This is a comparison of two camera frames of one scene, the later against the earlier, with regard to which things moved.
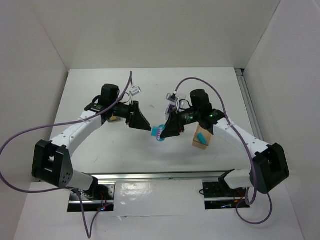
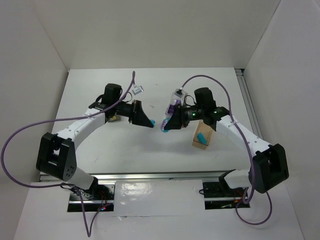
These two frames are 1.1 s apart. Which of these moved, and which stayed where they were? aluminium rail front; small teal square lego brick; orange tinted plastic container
Moved: small teal square lego brick
Stayed: orange tinted plastic container; aluminium rail front
